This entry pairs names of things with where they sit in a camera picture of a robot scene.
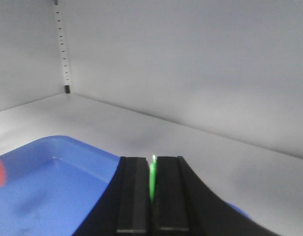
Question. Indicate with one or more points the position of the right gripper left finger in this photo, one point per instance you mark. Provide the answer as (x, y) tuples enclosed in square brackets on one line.
[(124, 209)]

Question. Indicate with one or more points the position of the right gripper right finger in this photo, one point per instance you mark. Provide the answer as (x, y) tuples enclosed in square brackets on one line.
[(184, 206)]

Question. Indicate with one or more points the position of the green plastic spoon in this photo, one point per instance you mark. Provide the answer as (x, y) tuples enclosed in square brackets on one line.
[(153, 165)]

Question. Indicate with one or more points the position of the white cabinet shelf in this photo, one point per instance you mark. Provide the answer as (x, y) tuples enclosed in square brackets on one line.
[(265, 184)]

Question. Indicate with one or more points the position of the blue plastic tray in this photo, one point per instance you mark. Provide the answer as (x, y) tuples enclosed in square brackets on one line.
[(51, 186)]

